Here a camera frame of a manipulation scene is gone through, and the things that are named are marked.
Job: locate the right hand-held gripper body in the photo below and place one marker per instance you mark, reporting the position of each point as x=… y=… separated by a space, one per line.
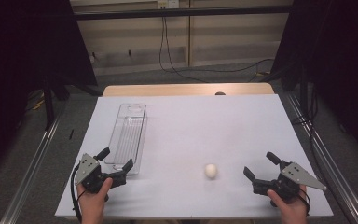
x=287 y=182

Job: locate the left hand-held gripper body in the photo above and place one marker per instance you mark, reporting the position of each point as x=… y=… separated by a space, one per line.
x=88 y=174

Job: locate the clear plastic container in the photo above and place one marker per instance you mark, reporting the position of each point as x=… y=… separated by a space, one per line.
x=127 y=137

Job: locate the white egg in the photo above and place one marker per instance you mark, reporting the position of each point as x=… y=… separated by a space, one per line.
x=211 y=171

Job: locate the person's right hand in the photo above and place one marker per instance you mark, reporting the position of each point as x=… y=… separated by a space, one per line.
x=292 y=211

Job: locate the person's left hand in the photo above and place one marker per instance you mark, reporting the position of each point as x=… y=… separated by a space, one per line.
x=93 y=205

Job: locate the small black floor object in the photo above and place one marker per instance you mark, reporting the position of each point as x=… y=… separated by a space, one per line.
x=71 y=134

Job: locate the white table sheet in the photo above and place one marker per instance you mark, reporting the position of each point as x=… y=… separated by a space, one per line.
x=199 y=130

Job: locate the black metal stand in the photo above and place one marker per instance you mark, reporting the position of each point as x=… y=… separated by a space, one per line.
x=48 y=105

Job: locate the small dark round object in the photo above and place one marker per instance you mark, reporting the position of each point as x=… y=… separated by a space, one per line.
x=220 y=93

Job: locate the black curtain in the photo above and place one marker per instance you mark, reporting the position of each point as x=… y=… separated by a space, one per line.
x=21 y=62
x=338 y=62

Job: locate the black horizontal bar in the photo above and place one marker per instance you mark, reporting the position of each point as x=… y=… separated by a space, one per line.
x=183 y=12

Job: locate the metal floor rail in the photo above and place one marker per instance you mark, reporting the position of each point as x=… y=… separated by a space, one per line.
x=326 y=155
x=34 y=165

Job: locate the white wall power outlet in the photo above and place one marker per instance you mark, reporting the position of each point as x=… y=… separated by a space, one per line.
x=167 y=3

